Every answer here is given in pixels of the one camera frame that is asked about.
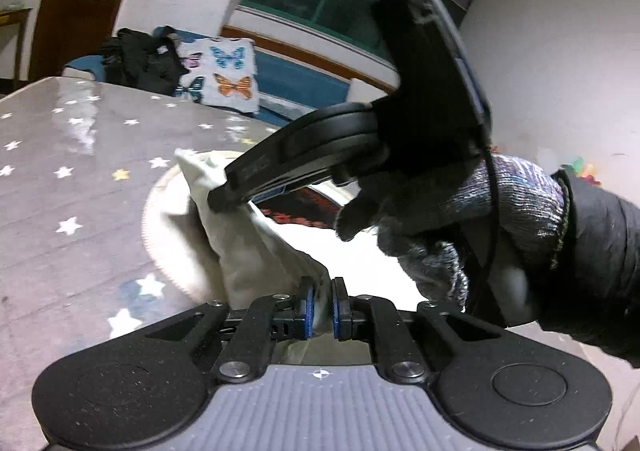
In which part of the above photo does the butterfly print pillow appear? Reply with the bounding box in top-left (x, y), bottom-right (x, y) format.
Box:
top-left (174, 37), bottom-right (261, 118)

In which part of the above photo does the grey star-print tablecloth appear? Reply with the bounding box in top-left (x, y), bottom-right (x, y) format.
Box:
top-left (0, 76), bottom-right (321, 451)

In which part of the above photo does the brown wooden door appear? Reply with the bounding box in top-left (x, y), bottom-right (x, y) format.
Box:
top-left (27, 0), bottom-right (151, 82)

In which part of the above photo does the colourful pinwheel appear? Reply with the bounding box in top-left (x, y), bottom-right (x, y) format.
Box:
top-left (560, 156), bottom-right (603, 186)

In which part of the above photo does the person's right forearm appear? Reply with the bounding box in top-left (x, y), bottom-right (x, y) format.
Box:
top-left (465, 170), bottom-right (640, 374)

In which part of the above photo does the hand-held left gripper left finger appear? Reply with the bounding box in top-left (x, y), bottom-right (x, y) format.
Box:
top-left (145, 277), bottom-right (316, 384)

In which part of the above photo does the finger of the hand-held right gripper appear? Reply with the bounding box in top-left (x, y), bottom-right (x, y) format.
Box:
top-left (247, 176), bottom-right (351, 206)
top-left (207, 141), bottom-right (336, 212)

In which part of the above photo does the plain grey pillow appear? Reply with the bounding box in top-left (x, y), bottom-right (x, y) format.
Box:
top-left (347, 78), bottom-right (401, 106)

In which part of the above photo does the wooden side table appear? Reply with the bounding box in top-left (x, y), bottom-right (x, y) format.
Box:
top-left (0, 7), bottom-right (33, 82)

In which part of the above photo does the pale green garment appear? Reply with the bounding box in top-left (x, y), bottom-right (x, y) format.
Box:
top-left (172, 148), bottom-right (431, 364)

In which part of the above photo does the black bag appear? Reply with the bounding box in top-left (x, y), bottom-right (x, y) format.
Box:
top-left (100, 28), bottom-right (193, 96)

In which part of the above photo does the blue sofa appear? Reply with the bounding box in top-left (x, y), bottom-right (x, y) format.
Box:
top-left (62, 26), bottom-right (401, 129)

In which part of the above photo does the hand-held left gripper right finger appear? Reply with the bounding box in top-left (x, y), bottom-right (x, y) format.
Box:
top-left (331, 277), bottom-right (506, 384)

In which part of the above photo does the black cable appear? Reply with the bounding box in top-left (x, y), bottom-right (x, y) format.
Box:
top-left (470, 121), bottom-right (506, 327)

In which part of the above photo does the person's right hand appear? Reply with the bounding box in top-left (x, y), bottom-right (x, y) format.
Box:
top-left (335, 151), bottom-right (568, 314)

